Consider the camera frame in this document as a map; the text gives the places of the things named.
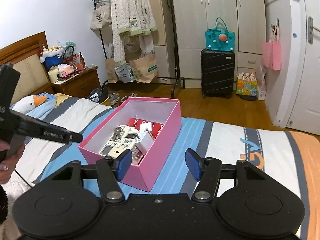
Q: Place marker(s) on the wooden headboard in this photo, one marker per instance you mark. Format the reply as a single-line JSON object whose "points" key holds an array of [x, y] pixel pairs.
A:
{"points": [[23, 54]]}

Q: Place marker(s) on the black suitcase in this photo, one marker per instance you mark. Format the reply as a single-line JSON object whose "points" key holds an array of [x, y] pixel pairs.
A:
{"points": [[217, 73]]}

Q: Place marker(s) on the black backpack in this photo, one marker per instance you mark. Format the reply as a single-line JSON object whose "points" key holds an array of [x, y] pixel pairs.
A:
{"points": [[98, 95]]}

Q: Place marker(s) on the goose plush toy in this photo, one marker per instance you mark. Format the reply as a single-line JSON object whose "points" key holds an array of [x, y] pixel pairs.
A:
{"points": [[37, 106]]}

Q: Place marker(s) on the pink hanging bag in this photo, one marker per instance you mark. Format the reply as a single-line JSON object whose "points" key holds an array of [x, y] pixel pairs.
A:
{"points": [[272, 51]]}

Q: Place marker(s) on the white knit cardigan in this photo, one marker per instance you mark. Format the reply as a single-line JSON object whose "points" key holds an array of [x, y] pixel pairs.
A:
{"points": [[132, 18]]}

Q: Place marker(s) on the wooden nightstand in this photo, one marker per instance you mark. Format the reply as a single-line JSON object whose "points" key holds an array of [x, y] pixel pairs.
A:
{"points": [[80, 85]]}

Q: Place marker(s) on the white door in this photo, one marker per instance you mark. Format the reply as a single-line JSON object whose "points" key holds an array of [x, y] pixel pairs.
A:
{"points": [[299, 106]]}

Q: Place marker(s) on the white wardrobe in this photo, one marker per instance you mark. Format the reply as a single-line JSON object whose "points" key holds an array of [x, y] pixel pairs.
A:
{"points": [[180, 35]]}

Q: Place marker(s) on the white cube charger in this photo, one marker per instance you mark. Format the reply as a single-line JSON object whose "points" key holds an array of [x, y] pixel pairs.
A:
{"points": [[144, 142]]}

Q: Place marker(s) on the left hand black glove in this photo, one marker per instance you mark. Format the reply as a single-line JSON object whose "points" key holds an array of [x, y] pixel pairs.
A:
{"points": [[7, 167]]}

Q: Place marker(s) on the teal felt tote bag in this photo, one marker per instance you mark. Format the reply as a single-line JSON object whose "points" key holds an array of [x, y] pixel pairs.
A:
{"points": [[220, 38]]}

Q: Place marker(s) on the black clothes rack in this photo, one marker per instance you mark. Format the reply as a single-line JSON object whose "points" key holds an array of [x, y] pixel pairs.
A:
{"points": [[161, 42]]}

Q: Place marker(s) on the colourful gift bag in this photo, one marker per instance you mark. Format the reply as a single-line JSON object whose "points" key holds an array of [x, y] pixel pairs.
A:
{"points": [[246, 84]]}

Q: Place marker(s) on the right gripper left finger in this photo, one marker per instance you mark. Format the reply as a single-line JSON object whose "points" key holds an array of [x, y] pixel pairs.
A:
{"points": [[110, 171]]}

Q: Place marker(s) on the large white remote control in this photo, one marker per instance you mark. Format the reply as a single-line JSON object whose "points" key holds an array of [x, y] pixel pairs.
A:
{"points": [[116, 148]]}

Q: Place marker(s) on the red glasses-print paper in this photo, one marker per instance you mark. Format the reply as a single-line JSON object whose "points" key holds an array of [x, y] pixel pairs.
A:
{"points": [[135, 123]]}

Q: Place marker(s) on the slim cream remote control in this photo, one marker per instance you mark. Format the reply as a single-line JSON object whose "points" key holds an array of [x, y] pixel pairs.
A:
{"points": [[146, 127]]}

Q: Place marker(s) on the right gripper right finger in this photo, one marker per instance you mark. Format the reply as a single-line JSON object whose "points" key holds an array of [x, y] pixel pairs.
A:
{"points": [[206, 171]]}

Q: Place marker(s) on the pink storage box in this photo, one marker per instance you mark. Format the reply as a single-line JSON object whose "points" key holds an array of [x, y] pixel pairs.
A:
{"points": [[161, 110]]}

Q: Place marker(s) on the brown paper bag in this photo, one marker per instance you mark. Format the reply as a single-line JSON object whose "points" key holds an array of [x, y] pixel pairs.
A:
{"points": [[145, 69]]}

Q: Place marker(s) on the silver key bunch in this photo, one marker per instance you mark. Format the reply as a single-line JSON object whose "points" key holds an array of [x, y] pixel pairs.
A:
{"points": [[117, 134]]}

